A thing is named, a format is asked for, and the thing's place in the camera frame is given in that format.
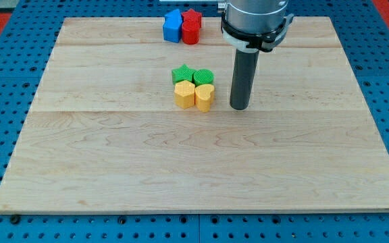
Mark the yellow hexagon block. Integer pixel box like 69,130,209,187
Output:
174,80,195,109

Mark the yellow heart block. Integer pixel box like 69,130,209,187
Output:
195,84,215,112

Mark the green star block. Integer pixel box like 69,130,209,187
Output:
171,64,196,85

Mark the green cylinder block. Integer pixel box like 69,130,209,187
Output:
193,69,214,86

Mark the blue house-shaped block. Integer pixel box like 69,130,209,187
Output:
164,8,182,21

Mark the red star block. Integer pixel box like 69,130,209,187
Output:
181,9,202,28

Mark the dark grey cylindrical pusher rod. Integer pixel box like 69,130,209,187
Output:
230,49,259,110

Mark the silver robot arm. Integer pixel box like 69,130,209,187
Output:
217,0,294,53

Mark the blue pentagon block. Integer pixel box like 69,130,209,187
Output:
162,17,182,43

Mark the light wooden board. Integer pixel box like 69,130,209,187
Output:
0,17,389,215

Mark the red cylinder block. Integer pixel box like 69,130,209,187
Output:
182,21,200,45

